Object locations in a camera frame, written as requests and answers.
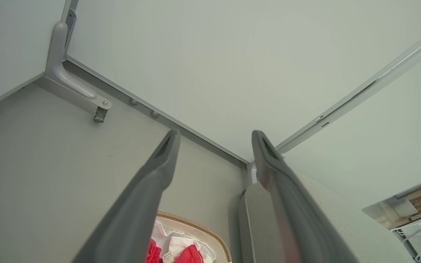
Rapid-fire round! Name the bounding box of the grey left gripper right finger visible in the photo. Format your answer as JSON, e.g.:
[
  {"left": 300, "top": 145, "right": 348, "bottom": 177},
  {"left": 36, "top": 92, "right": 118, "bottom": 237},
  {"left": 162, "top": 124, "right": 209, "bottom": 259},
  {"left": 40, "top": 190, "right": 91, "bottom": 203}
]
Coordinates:
[{"left": 251, "top": 130, "right": 359, "bottom": 263}]

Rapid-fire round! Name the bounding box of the white cloth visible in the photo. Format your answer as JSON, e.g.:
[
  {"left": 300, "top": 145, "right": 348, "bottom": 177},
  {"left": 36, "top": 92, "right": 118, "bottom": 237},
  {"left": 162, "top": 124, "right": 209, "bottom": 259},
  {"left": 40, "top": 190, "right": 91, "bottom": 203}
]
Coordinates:
[{"left": 151, "top": 219, "right": 215, "bottom": 263}]

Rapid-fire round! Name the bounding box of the grey wall base rail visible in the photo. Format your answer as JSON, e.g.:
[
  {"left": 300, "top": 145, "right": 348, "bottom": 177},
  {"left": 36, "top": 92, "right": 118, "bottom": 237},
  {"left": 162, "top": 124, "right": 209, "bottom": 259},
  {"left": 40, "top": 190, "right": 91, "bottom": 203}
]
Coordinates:
[{"left": 64, "top": 55, "right": 251, "bottom": 165}]

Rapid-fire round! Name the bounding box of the grey metal frame foot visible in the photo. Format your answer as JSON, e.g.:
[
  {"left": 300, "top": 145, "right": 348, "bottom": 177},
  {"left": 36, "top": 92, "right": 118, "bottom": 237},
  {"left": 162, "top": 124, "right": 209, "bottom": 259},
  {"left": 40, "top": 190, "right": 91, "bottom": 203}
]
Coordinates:
[{"left": 45, "top": 9, "right": 113, "bottom": 110}]

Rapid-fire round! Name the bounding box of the woven rim laundry basket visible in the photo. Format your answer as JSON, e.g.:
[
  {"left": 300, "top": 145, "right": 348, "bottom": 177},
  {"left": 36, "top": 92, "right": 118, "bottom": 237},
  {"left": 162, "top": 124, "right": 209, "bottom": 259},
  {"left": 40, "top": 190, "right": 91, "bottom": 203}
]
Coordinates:
[{"left": 155, "top": 211, "right": 232, "bottom": 263}]

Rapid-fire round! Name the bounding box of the aluminium wall frame rail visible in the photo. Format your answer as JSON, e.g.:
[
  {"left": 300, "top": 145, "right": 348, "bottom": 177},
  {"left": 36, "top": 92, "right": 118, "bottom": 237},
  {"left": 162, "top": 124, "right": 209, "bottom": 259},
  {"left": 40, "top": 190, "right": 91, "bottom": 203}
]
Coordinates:
[{"left": 276, "top": 21, "right": 421, "bottom": 155}]

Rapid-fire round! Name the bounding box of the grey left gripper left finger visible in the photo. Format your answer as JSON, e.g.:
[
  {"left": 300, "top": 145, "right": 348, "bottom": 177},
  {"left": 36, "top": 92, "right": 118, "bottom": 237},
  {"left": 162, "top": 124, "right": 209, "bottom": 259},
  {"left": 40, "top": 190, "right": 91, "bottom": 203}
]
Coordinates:
[{"left": 71, "top": 129, "right": 181, "bottom": 263}]

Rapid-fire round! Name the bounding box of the small caster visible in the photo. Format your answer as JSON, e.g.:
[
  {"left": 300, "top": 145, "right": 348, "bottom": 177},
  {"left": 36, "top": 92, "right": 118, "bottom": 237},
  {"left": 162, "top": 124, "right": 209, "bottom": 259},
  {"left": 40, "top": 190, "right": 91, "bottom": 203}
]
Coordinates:
[{"left": 93, "top": 107, "right": 109, "bottom": 123}]

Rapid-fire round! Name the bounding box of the grey fabric sofa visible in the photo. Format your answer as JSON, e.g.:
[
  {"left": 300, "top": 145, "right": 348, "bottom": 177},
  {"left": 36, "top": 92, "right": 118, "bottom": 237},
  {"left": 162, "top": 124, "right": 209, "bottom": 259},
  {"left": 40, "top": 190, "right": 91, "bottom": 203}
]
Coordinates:
[{"left": 227, "top": 175, "right": 416, "bottom": 263}]

